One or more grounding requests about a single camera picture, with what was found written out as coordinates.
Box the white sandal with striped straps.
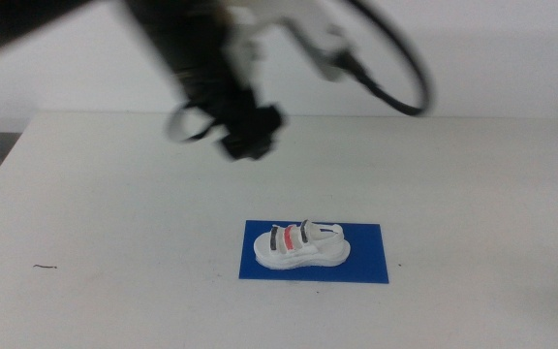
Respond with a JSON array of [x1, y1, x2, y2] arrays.
[[252, 218, 352, 271]]

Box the blue rectangular mat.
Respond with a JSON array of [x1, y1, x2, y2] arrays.
[[238, 219, 390, 285]]

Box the black cable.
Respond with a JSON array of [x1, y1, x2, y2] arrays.
[[339, 0, 434, 118]]

